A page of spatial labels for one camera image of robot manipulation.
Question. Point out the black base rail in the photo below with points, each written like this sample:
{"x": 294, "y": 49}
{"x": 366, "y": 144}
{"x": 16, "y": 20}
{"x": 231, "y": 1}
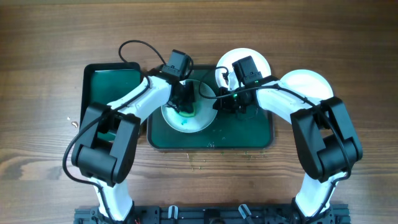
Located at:
{"x": 271, "y": 213}

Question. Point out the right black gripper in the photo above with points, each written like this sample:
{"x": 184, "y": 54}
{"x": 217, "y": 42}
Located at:
{"x": 222, "y": 104}

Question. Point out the large dark green tray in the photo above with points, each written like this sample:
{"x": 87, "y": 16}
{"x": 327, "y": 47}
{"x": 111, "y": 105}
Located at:
{"x": 250, "y": 130}

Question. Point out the white plate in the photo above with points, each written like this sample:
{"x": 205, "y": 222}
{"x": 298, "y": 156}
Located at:
{"x": 203, "y": 114}
{"x": 225, "y": 75}

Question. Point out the pale blue plate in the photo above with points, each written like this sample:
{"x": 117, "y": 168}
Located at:
{"x": 309, "y": 83}

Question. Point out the green yellow sponge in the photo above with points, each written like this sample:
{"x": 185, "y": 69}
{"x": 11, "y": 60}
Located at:
{"x": 187, "y": 111}

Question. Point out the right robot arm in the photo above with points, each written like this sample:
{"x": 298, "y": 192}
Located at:
{"x": 325, "y": 138}

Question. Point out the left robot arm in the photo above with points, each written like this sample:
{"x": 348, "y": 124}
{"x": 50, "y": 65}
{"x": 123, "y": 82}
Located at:
{"x": 105, "y": 146}

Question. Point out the small black green tray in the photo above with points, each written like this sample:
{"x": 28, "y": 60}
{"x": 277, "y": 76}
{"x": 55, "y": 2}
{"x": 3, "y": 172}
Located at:
{"x": 107, "y": 82}

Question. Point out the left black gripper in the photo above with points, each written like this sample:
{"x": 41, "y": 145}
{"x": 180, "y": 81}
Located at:
{"x": 188, "y": 97}

